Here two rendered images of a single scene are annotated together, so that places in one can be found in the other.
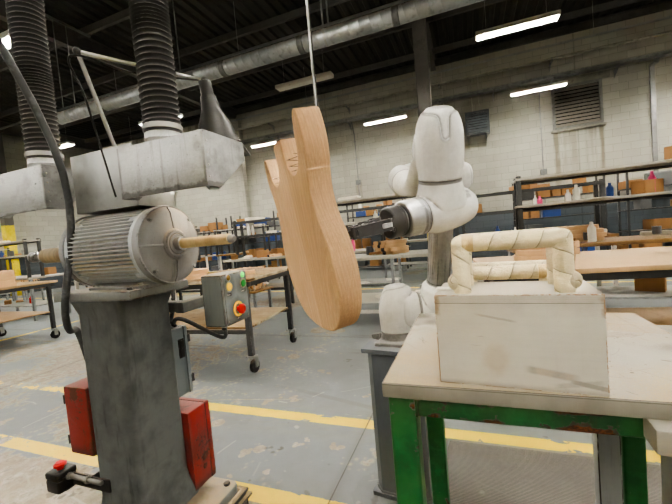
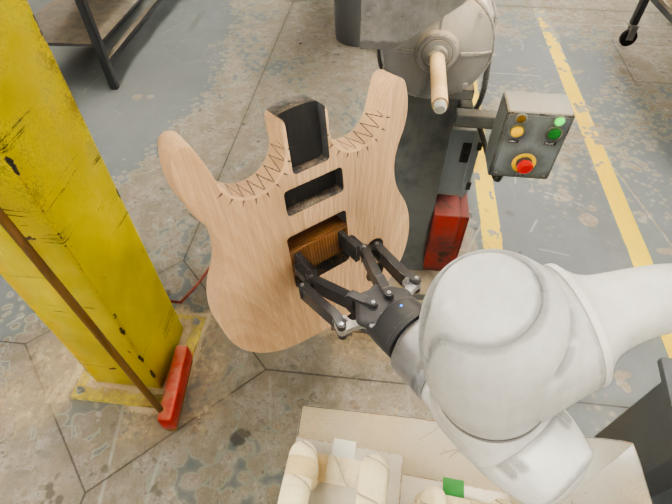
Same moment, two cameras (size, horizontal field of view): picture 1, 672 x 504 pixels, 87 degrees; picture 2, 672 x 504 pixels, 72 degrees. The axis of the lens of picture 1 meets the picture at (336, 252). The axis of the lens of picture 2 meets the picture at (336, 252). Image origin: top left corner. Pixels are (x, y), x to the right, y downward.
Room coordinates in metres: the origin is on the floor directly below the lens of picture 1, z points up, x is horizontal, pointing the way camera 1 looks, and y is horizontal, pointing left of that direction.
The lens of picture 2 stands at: (0.67, -0.41, 1.75)
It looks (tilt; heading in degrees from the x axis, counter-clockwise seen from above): 49 degrees down; 76
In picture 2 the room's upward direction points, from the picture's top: straight up
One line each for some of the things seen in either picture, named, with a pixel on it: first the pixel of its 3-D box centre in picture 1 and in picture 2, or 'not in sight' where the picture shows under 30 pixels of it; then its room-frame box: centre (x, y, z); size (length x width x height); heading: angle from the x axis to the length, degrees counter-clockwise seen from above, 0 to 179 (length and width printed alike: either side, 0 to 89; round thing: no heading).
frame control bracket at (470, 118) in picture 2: (197, 302); (490, 119); (1.35, 0.55, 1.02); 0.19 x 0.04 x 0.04; 159
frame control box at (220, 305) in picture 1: (209, 306); (509, 130); (1.40, 0.53, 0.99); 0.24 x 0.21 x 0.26; 69
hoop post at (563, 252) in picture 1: (563, 264); not in sight; (0.60, -0.39, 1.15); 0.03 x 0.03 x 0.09
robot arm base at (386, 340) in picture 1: (394, 335); not in sight; (1.66, -0.24, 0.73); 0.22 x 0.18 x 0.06; 62
